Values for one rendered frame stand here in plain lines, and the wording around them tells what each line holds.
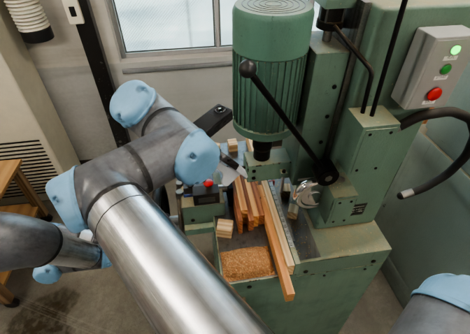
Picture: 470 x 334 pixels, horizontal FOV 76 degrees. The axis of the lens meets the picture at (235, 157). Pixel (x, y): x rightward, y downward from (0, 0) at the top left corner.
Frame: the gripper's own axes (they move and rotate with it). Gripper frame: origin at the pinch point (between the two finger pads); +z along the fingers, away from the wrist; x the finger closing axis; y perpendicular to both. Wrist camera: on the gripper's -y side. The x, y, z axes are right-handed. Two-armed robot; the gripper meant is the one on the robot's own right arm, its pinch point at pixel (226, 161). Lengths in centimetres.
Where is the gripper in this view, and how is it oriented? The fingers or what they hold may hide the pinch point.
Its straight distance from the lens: 76.4
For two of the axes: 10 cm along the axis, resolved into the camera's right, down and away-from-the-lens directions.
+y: -5.4, 8.4, -0.9
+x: 7.5, 4.3, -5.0
